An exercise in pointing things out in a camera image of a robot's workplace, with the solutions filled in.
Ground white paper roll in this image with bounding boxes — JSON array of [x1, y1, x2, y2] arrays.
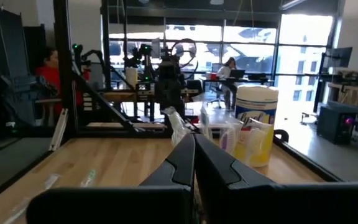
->
[[125, 67, 139, 90]]

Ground white plastic strip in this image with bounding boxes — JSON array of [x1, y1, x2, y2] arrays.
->
[[49, 108, 70, 152]]

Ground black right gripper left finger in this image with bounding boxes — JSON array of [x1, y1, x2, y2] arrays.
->
[[26, 133, 196, 224]]

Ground green white toothbrush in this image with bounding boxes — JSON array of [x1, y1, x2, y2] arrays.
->
[[79, 169, 98, 188]]

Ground Lysol wipes canister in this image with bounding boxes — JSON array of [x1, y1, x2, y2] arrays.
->
[[234, 85, 280, 169]]

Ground dark office desk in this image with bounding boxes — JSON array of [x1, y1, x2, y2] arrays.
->
[[202, 77, 275, 94]]

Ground blue white toothbrush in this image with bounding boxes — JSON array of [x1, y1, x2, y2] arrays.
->
[[2, 198, 31, 224], [43, 173, 62, 191], [198, 104, 213, 141]]

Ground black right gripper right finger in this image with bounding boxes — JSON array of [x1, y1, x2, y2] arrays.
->
[[195, 134, 358, 224]]

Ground wooden workbench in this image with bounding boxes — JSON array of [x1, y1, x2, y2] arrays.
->
[[321, 67, 358, 110]]

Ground large glass window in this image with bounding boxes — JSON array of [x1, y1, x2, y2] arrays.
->
[[109, 14, 336, 104]]

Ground person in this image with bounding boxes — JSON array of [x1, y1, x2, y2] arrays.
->
[[35, 46, 84, 116], [215, 57, 239, 110]]

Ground black computer tower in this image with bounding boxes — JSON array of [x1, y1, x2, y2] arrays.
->
[[316, 104, 357, 146]]

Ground office chair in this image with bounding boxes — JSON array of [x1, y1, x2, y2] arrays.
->
[[209, 86, 227, 109]]

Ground black laptop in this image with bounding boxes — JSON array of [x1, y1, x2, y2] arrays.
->
[[230, 68, 247, 80]]

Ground orange white toothbrush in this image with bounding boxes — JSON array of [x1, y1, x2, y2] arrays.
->
[[246, 123, 269, 163]]

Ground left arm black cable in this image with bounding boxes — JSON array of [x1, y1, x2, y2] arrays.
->
[[170, 37, 198, 74]]

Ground black mounted monitor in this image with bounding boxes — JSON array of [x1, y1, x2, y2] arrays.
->
[[323, 46, 354, 70]]

